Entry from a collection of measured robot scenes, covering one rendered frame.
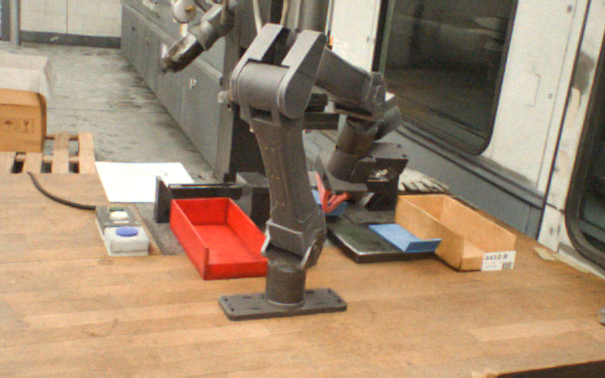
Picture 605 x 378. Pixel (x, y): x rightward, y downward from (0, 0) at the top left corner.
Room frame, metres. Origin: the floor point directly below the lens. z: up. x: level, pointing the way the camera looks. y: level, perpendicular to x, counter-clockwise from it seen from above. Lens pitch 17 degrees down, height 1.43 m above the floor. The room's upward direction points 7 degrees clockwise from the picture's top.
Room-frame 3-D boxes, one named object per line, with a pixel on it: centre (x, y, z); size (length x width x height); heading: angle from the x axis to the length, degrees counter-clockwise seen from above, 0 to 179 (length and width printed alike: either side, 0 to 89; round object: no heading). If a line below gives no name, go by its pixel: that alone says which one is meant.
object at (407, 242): (1.40, -0.21, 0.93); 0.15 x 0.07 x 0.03; 27
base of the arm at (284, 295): (1.08, 0.01, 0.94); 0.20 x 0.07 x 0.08; 115
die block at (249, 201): (1.51, 0.03, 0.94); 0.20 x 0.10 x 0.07; 115
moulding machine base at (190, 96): (7.24, 1.13, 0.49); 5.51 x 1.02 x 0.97; 21
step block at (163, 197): (1.41, 0.26, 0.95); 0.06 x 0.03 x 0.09; 115
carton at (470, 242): (1.45, -0.31, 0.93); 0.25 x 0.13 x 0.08; 25
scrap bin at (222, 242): (1.28, 0.15, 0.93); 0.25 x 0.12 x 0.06; 25
